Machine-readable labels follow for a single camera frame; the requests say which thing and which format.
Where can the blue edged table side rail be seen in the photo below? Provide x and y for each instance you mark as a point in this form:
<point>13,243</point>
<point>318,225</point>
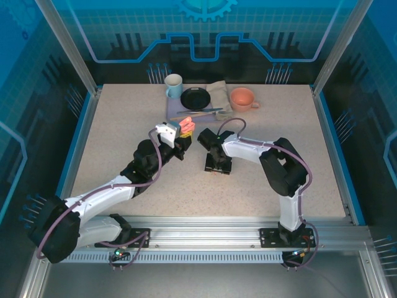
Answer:
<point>333,155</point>
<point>76,155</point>

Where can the aluminium frame post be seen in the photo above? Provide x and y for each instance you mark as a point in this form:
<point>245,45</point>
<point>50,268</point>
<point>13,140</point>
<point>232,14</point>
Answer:
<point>76,49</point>
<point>335,49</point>

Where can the wooden chopstick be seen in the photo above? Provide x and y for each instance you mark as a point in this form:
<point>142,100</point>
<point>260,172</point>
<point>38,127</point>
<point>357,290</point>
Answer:
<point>176,118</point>

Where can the light blue mug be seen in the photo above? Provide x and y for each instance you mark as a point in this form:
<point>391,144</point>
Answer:
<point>173,90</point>

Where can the small LED connector board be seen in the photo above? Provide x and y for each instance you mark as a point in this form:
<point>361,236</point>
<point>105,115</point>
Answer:
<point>118,253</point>
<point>299,254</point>

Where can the black plate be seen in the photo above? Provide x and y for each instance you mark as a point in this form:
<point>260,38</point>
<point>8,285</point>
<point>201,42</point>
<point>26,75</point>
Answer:
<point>195,98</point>

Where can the orange cup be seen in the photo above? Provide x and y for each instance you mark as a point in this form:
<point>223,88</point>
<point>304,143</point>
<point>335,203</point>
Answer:
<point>242,99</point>

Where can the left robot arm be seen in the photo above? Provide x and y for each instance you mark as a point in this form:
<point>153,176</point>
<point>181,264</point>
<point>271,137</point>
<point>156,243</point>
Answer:
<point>102,192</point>

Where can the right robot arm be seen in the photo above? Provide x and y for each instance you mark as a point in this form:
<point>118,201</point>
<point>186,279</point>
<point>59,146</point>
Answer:
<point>248,149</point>

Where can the lavender tray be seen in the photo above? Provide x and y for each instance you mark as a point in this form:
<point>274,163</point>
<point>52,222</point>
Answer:
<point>173,108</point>

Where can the metal fork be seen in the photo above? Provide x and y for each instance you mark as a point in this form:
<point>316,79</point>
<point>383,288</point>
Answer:
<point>224,112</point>

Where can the beige folded cloth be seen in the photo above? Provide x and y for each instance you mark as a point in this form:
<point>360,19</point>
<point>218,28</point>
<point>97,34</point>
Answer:
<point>220,93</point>

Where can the steel shelf panel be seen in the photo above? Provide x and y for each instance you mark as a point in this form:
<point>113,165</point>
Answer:
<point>201,279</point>

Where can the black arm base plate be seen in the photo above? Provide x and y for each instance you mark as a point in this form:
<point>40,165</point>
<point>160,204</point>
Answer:
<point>148,243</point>
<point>266,237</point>

